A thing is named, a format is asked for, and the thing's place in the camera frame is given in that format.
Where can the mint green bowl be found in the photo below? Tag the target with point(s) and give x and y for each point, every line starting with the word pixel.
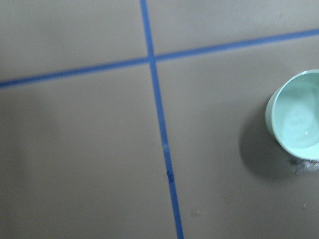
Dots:
pixel 292 115

